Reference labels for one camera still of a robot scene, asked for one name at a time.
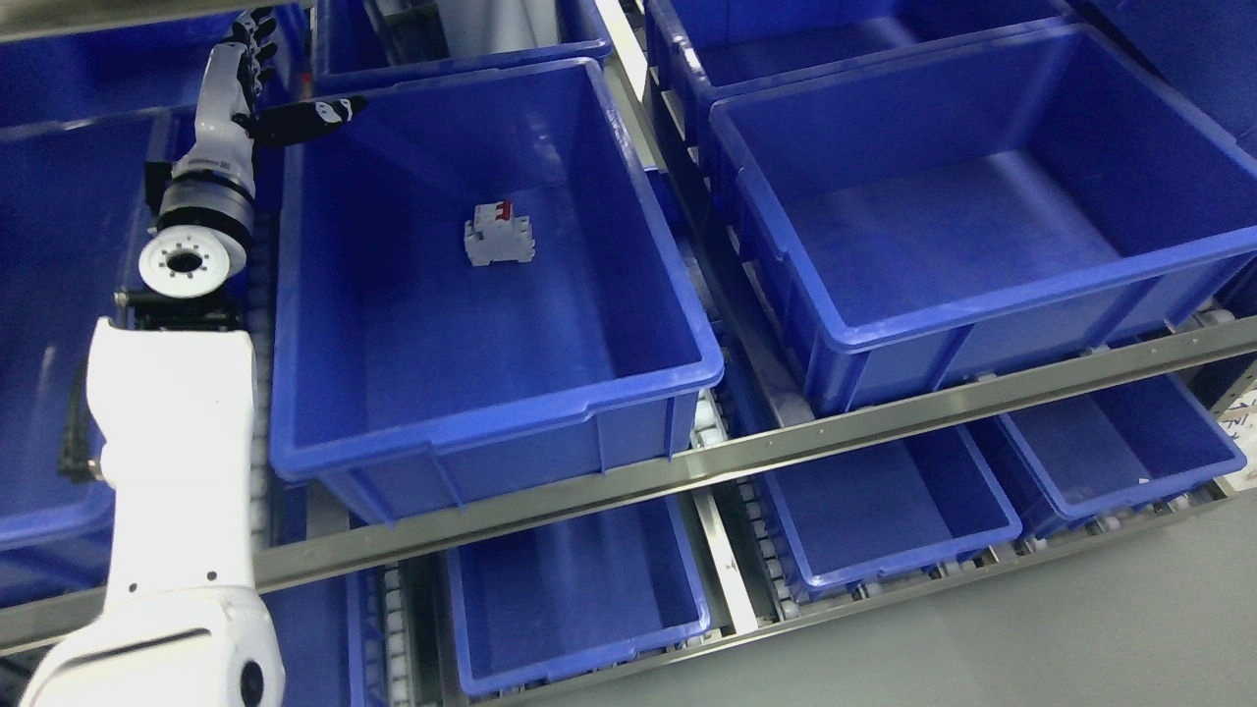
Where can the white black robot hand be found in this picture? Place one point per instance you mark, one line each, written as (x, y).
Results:
(230, 120)

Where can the grey red circuit breaker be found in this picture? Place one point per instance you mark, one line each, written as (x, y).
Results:
(496, 234)

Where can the blue bin with breaker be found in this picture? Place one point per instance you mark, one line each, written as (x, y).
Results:
(407, 381)

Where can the blue bin top middle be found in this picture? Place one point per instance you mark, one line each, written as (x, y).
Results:
(358, 45)

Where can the blue bin left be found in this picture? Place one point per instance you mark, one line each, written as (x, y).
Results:
(73, 219)

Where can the blue bin top right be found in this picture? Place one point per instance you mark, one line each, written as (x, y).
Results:
(705, 51)

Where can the blue bin lower middle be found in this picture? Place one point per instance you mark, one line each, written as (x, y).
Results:
(553, 602)

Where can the blue bin upper right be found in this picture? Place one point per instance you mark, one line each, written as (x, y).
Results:
(977, 211)

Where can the blue bin lower far right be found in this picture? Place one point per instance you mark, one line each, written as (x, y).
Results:
(1073, 460)

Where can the steel shelf rail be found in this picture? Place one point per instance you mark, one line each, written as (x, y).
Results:
(372, 546)

